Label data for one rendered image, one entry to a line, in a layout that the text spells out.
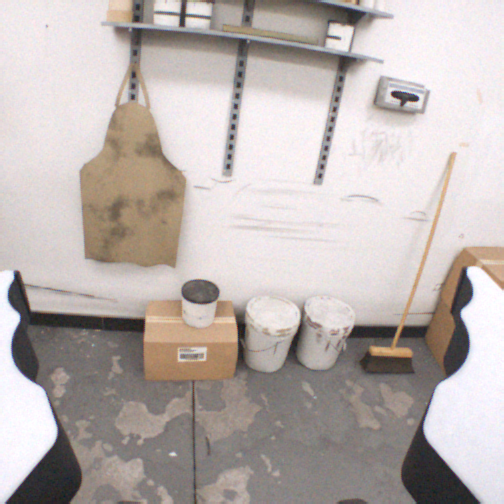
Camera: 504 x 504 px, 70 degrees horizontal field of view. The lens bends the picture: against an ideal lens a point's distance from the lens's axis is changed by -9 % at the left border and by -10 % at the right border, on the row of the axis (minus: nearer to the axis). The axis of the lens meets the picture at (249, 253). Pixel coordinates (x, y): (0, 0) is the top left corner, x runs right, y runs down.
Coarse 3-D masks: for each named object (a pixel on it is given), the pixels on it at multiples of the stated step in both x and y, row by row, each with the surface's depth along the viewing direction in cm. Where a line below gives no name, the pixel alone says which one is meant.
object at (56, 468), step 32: (0, 288) 9; (0, 320) 8; (0, 352) 7; (32, 352) 9; (0, 384) 7; (32, 384) 7; (0, 416) 6; (32, 416) 6; (0, 448) 6; (32, 448) 6; (64, 448) 6; (0, 480) 5; (32, 480) 5; (64, 480) 6
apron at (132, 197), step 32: (128, 128) 178; (96, 160) 182; (128, 160) 186; (160, 160) 187; (96, 192) 189; (128, 192) 194; (160, 192) 195; (96, 224) 198; (128, 224) 202; (160, 224) 204; (96, 256) 208; (128, 256) 211; (160, 256) 214
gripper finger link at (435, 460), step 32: (480, 288) 10; (480, 320) 8; (448, 352) 9; (480, 352) 8; (448, 384) 7; (480, 384) 7; (448, 416) 6; (480, 416) 6; (416, 448) 6; (448, 448) 6; (480, 448) 6; (416, 480) 6; (448, 480) 5; (480, 480) 5
